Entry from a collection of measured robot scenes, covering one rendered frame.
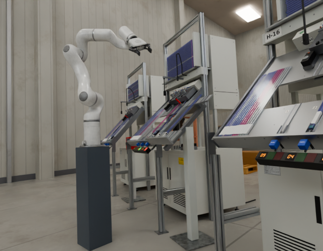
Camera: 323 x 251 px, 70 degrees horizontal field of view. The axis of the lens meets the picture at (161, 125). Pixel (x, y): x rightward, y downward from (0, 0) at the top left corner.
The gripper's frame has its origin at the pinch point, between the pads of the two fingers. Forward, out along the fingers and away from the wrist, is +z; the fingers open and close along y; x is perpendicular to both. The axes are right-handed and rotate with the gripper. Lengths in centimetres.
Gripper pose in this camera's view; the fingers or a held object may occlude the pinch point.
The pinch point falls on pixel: (144, 52)
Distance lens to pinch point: 165.0
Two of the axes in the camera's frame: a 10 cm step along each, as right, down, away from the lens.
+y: 8.2, -3.5, 4.5
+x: -1.2, 6.6, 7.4
